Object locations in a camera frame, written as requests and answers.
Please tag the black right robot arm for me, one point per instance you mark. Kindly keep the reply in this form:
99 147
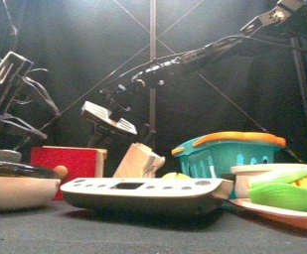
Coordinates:
195 56

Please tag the white angular toy block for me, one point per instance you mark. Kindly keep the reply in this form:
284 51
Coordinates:
136 162

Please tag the black pan lid grey knob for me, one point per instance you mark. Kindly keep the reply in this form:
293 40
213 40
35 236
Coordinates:
14 169

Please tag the yellow-green toy fruit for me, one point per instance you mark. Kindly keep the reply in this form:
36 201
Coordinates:
176 175

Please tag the teal basket orange rim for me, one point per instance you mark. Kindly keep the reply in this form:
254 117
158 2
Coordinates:
218 155

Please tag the pink plastic tray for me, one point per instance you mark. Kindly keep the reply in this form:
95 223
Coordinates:
293 218

